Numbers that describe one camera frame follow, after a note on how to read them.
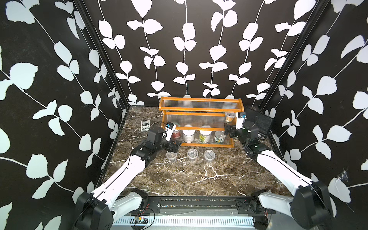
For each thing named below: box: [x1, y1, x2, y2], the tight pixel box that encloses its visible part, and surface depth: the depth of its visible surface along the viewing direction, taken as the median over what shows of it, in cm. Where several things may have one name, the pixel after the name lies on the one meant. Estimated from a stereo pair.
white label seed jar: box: [182, 129, 196, 144], surface depth 94 cm
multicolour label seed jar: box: [214, 130, 227, 145], surface depth 97 cm
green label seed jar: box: [199, 130, 213, 144], surface depth 94 cm
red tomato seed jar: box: [171, 129, 183, 140], surface depth 100 cm
